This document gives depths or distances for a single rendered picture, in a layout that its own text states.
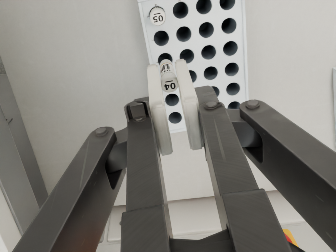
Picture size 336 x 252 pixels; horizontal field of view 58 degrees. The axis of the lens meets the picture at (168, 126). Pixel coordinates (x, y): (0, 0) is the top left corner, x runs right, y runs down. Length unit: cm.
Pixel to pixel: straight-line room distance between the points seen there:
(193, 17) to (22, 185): 20
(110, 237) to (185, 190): 11
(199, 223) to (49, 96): 23
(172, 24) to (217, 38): 4
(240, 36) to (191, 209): 24
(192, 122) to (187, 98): 1
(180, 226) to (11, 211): 21
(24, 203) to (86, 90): 12
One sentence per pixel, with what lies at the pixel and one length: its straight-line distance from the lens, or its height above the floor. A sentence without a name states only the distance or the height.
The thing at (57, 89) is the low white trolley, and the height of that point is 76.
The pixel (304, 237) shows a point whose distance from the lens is 40.
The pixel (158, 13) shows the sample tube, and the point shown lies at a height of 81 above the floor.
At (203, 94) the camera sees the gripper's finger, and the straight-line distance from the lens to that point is 17.
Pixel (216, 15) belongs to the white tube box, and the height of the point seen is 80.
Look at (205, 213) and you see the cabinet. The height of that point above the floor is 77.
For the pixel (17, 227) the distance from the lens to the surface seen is 28.
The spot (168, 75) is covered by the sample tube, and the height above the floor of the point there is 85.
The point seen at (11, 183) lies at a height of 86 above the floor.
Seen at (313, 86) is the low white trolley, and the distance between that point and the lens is 36.
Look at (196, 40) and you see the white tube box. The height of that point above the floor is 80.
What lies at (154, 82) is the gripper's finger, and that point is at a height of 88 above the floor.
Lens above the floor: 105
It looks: 61 degrees down
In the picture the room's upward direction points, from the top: 173 degrees clockwise
